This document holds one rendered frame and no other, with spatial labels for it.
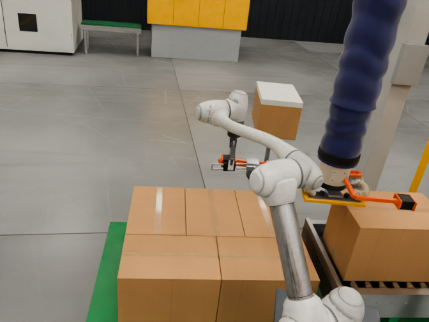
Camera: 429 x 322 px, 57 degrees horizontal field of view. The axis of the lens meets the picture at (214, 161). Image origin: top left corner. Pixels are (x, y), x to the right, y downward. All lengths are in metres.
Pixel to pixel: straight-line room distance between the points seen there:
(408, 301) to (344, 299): 0.97
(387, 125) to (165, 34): 6.57
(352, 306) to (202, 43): 8.11
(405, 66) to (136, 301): 2.48
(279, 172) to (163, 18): 7.77
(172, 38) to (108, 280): 6.89
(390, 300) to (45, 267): 2.40
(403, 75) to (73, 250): 2.89
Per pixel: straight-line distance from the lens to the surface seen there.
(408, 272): 2.77
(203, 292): 2.48
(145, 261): 2.50
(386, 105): 3.44
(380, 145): 3.58
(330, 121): 2.18
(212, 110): 1.95
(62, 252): 3.47
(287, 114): 3.99
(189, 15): 9.18
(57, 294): 3.14
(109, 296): 3.07
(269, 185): 1.55
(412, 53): 3.33
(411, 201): 2.23
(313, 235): 2.80
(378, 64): 2.07
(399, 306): 2.70
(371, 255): 2.55
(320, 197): 2.28
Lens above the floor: 2.22
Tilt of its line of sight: 28 degrees down
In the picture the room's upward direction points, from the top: 6 degrees clockwise
